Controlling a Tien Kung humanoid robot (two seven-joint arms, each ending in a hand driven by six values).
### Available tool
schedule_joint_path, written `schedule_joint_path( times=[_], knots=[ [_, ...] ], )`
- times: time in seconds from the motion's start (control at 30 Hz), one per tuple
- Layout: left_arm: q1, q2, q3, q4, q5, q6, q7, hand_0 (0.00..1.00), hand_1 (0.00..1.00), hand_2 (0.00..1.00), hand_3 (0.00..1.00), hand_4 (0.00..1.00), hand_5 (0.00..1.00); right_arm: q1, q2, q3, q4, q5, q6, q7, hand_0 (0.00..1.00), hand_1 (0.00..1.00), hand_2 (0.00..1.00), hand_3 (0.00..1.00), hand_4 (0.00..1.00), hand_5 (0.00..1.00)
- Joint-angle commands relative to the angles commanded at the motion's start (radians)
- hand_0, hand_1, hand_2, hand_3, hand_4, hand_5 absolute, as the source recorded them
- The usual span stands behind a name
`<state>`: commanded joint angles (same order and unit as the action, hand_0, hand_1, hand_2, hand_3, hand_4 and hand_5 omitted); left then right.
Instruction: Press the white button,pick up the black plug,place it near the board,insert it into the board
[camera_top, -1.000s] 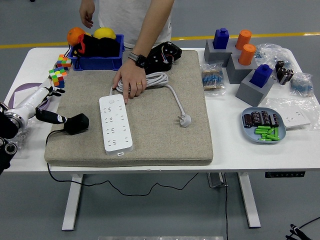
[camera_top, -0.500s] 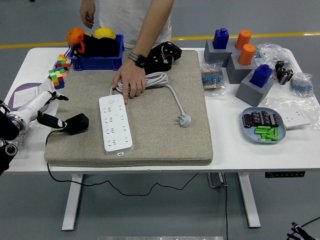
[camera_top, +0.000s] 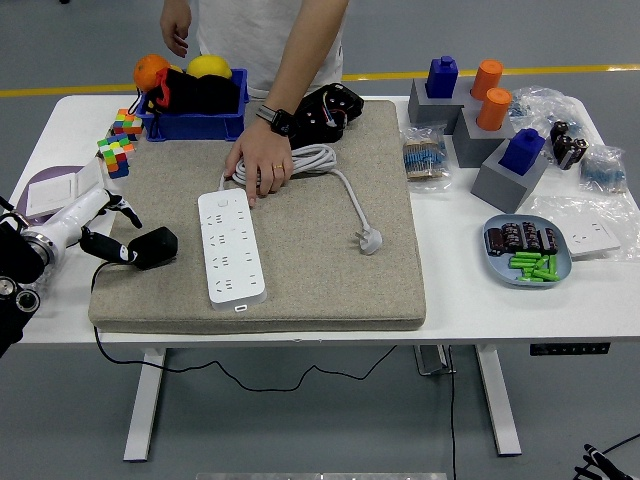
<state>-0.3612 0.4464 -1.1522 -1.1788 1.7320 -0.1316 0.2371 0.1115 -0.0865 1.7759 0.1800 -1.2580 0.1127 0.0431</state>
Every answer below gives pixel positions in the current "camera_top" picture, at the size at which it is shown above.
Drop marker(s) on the orange cylinder peg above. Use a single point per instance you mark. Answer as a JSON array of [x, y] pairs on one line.
[[494, 110], [486, 80]]

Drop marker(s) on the black pouch with red trim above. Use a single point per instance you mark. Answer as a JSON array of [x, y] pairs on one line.
[[175, 92]]

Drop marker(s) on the twisted colourful puzzle cube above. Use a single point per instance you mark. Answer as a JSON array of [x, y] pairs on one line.
[[114, 150]]

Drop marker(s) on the dark brown capacitor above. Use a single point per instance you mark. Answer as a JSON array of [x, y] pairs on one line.
[[550, 241], [512, 235], [495, 241], [531, 235]]

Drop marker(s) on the blue-grey plate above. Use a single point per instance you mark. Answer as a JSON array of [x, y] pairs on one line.
[[495, 270]]

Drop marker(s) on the orange fruit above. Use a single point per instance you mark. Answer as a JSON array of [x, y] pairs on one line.
[[149, 70]]

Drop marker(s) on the black plug adapter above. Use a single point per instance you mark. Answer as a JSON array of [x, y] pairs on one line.
[[157, 247]]

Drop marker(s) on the large clear plastic bag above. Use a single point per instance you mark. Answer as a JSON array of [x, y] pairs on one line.
[[555, 207]]

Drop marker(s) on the clear bag of blue parts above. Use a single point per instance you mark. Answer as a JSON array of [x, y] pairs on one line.
[[540, 107], [602, 172]]

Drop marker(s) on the blue square peg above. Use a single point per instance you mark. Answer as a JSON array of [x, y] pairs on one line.
[[521, 152], [441, 77]]

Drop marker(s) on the grey block holder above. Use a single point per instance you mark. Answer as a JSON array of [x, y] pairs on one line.
[[500, 190], [472, 147], [430, 112]]

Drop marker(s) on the person's right hand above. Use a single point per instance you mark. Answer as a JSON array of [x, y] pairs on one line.
[[175, 27]]

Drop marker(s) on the white wall socket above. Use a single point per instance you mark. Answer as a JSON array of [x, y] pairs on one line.
[[590, 240]]

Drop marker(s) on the person's left hand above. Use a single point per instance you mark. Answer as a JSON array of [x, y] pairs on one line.
[[265, 160]]

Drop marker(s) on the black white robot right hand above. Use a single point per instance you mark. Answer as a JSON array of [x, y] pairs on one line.
[[602, 456]]

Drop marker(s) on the clear bag of resistors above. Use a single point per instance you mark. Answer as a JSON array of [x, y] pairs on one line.
[[425, 157]]

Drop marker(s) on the beige fabric mat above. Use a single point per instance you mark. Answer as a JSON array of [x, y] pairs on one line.
[[310, 280]]

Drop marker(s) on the black wristwatch grey band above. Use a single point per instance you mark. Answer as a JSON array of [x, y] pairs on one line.
[[282, 122]]

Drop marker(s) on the green battery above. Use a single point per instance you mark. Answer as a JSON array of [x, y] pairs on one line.
[[521, 265], [527, 272], [546, 275], [531, 279], [527, 255], [542, 262], [522, 260], [553, 265]]

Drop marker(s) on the black table control panel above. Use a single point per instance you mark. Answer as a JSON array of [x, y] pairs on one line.
[[570, 349]]

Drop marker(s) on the person's left forearm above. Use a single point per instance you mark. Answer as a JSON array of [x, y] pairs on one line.
[[305, 55]]

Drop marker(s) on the blue plastic bin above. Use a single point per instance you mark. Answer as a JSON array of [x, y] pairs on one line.
[[200, 127]]

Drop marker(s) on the white wall switch panel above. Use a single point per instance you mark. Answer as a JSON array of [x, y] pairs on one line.
[[50, 195], [90, 177]]

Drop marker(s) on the white power strip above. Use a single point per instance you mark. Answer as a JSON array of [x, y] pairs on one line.
[[232, 250]]

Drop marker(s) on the bag of black capacitors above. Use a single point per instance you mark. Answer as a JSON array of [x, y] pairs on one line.
[[567, 147]]

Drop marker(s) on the white table leg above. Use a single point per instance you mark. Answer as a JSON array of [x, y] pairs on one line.
[[145, 400], [495, 395]]

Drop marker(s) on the plain black cloth pouch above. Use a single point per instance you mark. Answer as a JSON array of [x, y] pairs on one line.
[[217, 95]]

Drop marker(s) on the yellow lemon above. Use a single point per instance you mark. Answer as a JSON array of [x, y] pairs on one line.
[[207, 65]]

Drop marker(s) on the small colourful puzzle cube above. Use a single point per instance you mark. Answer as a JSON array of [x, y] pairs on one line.
[[126, 122]]

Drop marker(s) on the metal bracket under table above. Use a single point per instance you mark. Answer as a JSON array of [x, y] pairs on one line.
[[430, 360]]

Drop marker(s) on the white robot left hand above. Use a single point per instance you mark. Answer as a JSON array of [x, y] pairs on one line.
[[75, 215]]

